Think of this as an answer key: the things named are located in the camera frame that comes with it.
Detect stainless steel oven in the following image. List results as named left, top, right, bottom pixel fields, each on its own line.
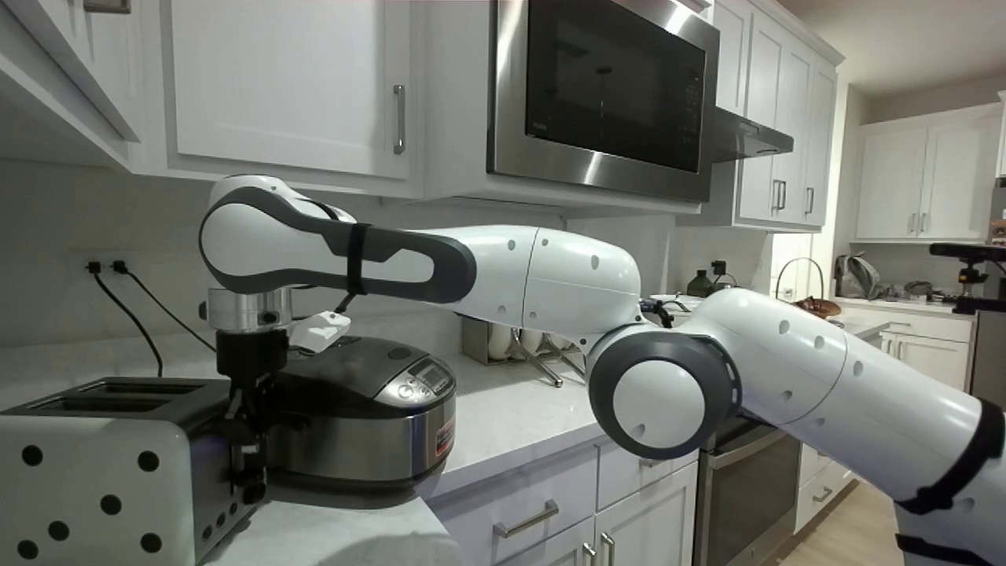
left=696, top=419, right=802, bottom=566

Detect silver black rice cooker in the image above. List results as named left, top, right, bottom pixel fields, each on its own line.
left=263, top=337, right=457, bottom=493

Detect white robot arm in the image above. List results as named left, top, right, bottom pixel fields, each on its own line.
left=198, top=176, right=1006, bottom=566

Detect white lower cabinet drawers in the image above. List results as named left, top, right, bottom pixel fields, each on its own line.
left=435, top=444, right=699, bottom=566

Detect stainless steel microwave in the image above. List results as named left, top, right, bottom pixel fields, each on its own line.
left=486, top=0, right=719, bottom=205

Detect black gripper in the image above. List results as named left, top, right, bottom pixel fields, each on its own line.
left=218, top=329, right=289, bottom=503

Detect black rice cooker cable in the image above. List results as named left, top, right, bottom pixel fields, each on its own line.
left=109, top=258, right=218, bottom=356

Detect black camera tripod mount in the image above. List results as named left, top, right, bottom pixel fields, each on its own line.
left=930, top=242, right=1006, bottom=313

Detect black kettle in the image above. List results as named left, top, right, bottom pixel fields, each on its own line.
left=684, top=262, right=733, bottom=298

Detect wicker basket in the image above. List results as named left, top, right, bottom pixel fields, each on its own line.
left=771, top=254, right=843, bottom=320

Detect black toaster cable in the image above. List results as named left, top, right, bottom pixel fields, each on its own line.
left=80, top=262, right=171, bottom=379

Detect white upper cabinet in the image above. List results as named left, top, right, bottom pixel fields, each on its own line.
left=129, top=0, right=484, bottom=198

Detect white polka dot toaster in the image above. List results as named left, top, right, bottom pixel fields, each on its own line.
left=0, top=378, right=263, bottom=566

